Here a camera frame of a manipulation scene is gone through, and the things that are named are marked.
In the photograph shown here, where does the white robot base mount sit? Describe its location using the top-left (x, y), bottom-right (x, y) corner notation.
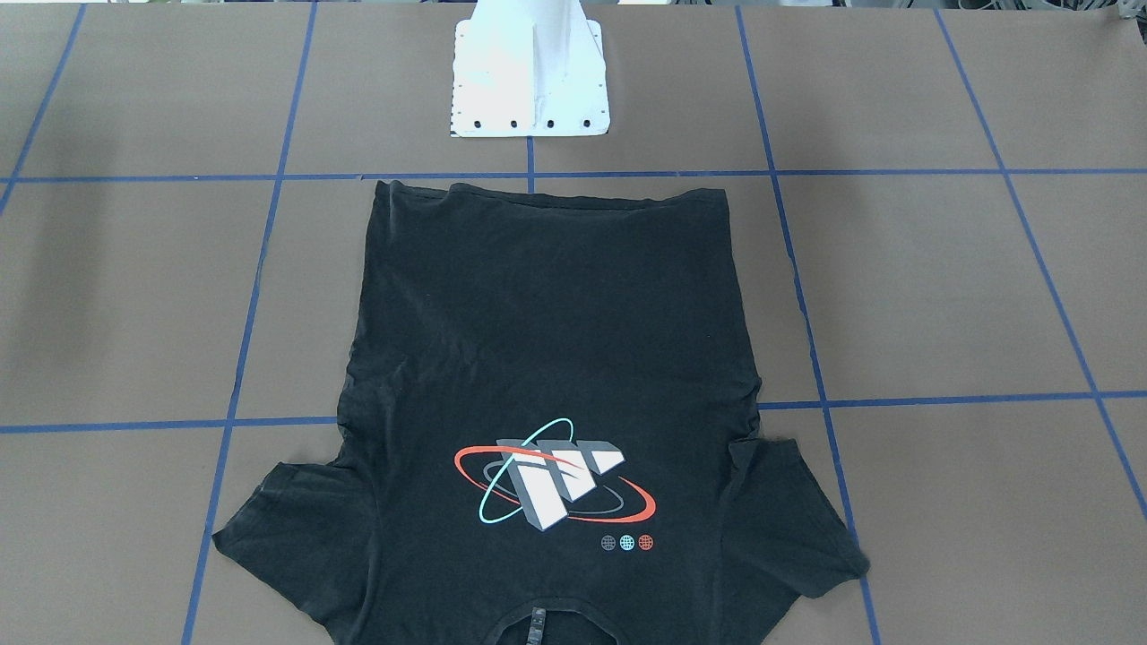
top-left (448, 1), bottom-right (611, 138)

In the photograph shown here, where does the black graphic t-shirt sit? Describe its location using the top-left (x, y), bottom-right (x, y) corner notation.
top-left (213, 181), bottom-right (869, 644)

